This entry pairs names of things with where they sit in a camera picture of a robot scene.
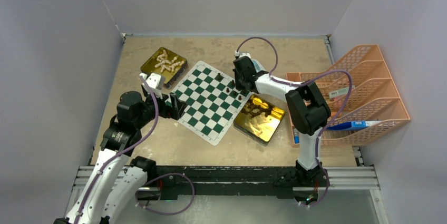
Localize gold tin brown pieces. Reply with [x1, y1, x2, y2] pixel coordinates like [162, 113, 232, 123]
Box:
[233, 94, 286, 146]

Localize white label card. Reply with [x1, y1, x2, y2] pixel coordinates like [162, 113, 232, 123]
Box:
[328, 86, 349, 101]

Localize black metal base frame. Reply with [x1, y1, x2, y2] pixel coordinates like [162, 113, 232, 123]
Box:
[143, 164, 330, 204]

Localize brown chess pieces pile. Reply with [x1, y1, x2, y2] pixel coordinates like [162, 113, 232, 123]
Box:
[241, 103, 272, 118]

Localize green white chess mat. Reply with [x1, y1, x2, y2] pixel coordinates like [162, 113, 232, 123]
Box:
[171, 61, 252, 146]

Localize blue box in organizer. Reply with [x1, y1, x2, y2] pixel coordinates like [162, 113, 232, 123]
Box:
[327, 121, 381, 131]

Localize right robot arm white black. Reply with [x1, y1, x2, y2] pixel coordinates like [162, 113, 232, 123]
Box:
[233, 55, 331, 186]

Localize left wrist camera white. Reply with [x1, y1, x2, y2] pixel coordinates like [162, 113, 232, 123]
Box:
[139, 73, 166, 99]

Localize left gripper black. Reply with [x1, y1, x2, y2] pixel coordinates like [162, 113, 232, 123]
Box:
[134, 89, 187, 128]

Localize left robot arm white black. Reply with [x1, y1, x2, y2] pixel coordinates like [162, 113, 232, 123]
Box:
[54, 91, 187, 223]

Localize peach plastic file organizer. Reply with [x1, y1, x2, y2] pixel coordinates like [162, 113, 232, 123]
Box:
[285, 44, 411, 148]

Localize blue white packaged item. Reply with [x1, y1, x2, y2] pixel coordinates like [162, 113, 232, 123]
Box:
[252, 60, 265, 72]

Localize gold tin white pieces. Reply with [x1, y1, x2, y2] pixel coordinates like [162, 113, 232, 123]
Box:
[140, 47, 188, 89]

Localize blue capped tube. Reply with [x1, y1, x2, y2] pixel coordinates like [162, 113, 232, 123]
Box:
[293, 129, 299, 144]

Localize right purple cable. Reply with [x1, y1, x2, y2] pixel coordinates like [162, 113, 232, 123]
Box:
[236, 36, 353, 209]

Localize white chess pieces pile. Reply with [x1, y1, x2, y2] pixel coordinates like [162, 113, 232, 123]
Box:
[154, 49, 186, 73]

